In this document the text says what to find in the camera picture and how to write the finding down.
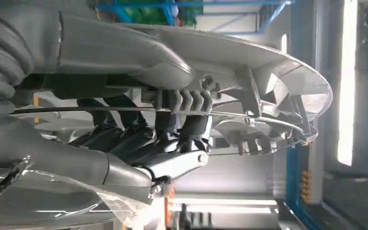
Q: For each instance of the clear plastic film cover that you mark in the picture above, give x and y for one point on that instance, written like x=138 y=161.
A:
x=44 y=203

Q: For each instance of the green plastic crate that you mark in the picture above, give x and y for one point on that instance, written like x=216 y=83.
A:
x=146 y=12

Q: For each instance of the blue metal shelf rack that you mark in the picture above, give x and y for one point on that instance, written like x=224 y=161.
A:
x=234 y=3
x=292 y=177

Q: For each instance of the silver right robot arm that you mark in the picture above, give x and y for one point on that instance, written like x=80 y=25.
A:
x=0 y=63

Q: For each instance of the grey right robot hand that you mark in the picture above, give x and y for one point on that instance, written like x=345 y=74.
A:
x=114 y=54

